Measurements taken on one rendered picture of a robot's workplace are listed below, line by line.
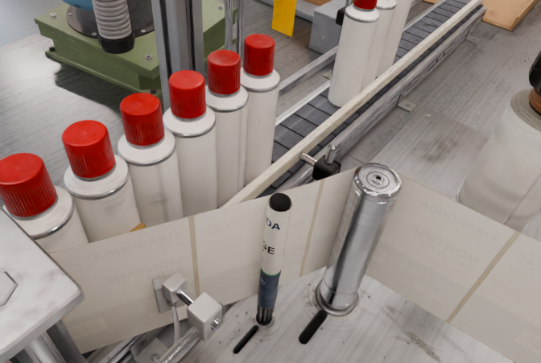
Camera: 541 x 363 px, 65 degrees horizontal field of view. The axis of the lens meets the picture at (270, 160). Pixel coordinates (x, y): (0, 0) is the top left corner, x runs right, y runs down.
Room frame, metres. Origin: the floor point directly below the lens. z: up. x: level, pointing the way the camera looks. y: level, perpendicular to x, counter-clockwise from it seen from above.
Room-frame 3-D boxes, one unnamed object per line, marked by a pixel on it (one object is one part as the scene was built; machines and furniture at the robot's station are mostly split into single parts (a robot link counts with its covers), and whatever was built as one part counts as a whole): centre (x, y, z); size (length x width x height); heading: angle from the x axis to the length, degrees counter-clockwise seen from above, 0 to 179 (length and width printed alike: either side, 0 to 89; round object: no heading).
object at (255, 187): (0.68, -0.20, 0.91); 1.07 x 0.01 x 0.02; 145
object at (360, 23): (0.61, -0.11, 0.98); 0.05 x 0.05 x 0.20
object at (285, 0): (0.47, 0.00, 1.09); 0.03 x 0.01 x 0.06; 55
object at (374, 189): (0.24, -0.09, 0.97); 0.05 x 0.05 x 0.19
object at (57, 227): (0.19, 0.17, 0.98); 0.05 x 0.05 x 0.20
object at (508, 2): (1.28, -0.57, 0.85); 0.30 x 0.26 x 0.04; 145
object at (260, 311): (0.21, -0.01, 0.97); 0.02 x 0.02 x 0.19
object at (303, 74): (0.72, -0.14, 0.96); 1.07 x 0.01 x 0.01; 145
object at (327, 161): (0.41, -0.08, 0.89); 0.03 x 0.03 x 0.12; 55
